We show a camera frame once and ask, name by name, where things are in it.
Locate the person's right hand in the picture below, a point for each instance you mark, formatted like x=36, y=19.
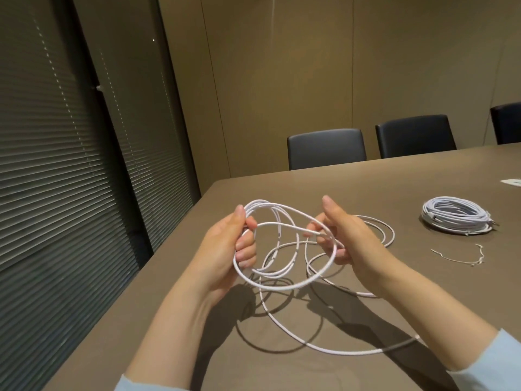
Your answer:
x=362, y=248

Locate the person's left hand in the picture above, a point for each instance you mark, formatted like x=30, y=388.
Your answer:
x=215, y=260

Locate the person's left forearm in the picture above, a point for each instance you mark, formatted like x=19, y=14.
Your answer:
x=171, y=333

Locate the person's right forearm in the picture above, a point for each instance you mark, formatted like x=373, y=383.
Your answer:
x=439, y=317

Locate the brown table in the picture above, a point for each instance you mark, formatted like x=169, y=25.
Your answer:
x=407, y=179

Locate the dark meeting chair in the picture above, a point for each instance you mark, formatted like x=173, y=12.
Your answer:
x=508, y=122
x=325, y=149
x=415, y=136

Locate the bunch of white twist ties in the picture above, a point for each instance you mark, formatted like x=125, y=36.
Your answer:
x=476, y=262

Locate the white table socket panel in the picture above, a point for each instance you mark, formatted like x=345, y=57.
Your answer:
x=512, y=181

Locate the glass partition with grey blinds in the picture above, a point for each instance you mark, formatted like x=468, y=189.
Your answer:
x=61, y=158

